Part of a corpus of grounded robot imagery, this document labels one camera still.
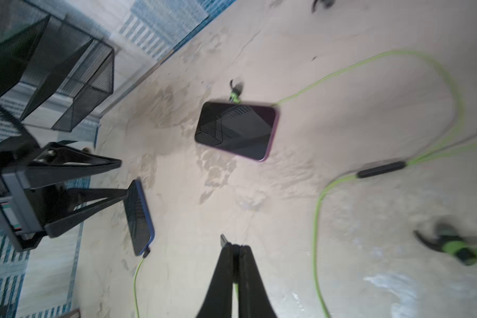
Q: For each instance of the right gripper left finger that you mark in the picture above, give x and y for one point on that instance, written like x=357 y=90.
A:
x=218 y=301

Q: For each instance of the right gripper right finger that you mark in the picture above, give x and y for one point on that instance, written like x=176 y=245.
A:
x=253 y=299

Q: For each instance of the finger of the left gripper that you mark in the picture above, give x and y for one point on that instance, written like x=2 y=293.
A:
x=75 y=205
x=57 y=163

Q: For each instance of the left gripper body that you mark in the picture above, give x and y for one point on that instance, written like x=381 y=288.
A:
x=23 y=210

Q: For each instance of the blue smartphone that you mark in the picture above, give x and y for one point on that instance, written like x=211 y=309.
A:
x=141 y=227

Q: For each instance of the purple smartphone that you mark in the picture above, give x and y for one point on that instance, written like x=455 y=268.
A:
x=242 y=129

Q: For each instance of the black wire mesh shelf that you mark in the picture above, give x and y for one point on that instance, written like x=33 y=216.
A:
x=52 y=58

